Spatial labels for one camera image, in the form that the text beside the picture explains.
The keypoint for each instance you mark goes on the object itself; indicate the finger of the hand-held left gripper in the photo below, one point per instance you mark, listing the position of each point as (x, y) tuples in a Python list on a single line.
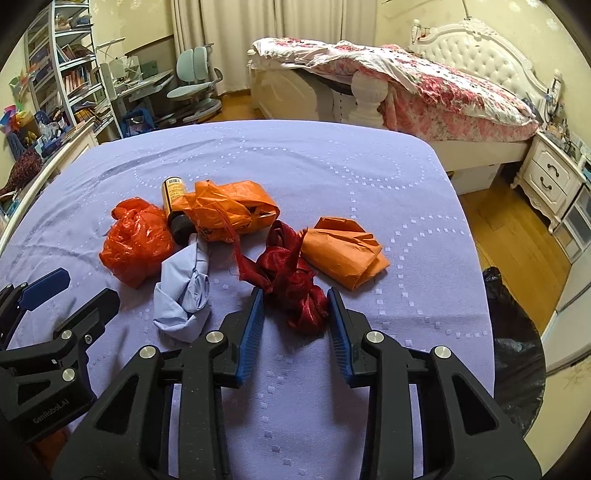
[(46, 288), (97, 314)]

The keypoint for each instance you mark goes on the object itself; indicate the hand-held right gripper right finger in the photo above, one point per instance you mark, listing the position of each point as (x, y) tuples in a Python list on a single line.
[(339, 341)]

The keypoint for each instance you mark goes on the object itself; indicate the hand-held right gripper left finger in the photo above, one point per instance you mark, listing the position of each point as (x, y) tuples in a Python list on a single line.
[(249, 341)]

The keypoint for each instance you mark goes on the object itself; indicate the dark red mesh bag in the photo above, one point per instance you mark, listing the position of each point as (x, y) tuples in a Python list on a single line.
[(288, 277)]

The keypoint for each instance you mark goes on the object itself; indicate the light blue glove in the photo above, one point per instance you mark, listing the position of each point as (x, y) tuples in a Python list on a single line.
[(184, 295)]

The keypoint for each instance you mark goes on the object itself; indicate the red plastic bag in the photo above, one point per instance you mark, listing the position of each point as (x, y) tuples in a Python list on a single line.
[(136, 244)]

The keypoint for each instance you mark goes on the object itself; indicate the orange paper bag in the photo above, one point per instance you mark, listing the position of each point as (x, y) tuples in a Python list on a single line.
[(344, 256)]

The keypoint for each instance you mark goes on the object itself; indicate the orange plastic bag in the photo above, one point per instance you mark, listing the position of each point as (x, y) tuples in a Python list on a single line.
[(231, 207)]

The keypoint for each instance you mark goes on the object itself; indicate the yellow label bottle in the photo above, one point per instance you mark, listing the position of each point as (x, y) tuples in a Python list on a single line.
[(174, 198)]

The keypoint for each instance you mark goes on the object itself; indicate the trash bin with black bag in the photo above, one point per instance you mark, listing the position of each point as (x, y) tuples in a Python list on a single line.
[(512, 350)]

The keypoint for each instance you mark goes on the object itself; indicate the orange cloth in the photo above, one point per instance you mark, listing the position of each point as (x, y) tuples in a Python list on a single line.
[(51, 450)]

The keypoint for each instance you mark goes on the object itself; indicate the dark red fuzzy duster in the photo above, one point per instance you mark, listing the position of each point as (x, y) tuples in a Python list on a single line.
[(23, 170)]

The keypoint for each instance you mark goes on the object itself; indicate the colourful pinwheel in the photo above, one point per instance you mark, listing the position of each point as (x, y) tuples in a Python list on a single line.
[(16, 117)]

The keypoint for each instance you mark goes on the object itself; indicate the purple dotted tablecloth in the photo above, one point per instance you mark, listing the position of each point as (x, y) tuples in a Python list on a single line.
[(300, 157)]

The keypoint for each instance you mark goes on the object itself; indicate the blue plastic stool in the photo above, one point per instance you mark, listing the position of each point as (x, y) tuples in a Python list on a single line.
[(137, 122)]

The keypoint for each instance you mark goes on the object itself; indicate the white bookshelf with books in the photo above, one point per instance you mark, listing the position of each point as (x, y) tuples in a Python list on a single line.
[(60, 78)]

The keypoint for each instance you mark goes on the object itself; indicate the white box under bed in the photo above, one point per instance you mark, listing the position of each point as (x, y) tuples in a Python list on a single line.
[(478, 177)]

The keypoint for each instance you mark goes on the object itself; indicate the grey study desk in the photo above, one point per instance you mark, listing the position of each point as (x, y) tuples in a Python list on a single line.
[(138, 87)]

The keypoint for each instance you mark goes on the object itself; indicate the pale green desk chair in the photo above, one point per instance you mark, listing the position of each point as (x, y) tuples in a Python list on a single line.
[(194, 83)]

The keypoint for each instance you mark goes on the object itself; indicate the white desk lamp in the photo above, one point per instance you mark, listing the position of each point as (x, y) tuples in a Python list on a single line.
[(111, 46)]

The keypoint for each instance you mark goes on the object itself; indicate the clear plastic drawer unit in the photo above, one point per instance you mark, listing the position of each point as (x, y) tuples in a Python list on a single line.
[(575, 226)]

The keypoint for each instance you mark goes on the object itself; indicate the pink floral quilt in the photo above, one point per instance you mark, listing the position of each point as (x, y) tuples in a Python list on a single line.
[(438, 97)]

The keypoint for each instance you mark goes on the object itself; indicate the white nightstand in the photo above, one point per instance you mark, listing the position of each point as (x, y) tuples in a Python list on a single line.
[(547, 177)]

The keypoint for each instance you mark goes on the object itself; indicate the beige curtain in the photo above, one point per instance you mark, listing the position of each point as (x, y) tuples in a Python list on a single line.
[(221, 27), (318, 18)]

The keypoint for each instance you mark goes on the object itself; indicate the white bed with tufted headboard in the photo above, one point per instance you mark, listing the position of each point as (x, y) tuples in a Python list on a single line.
[(475, 50)]

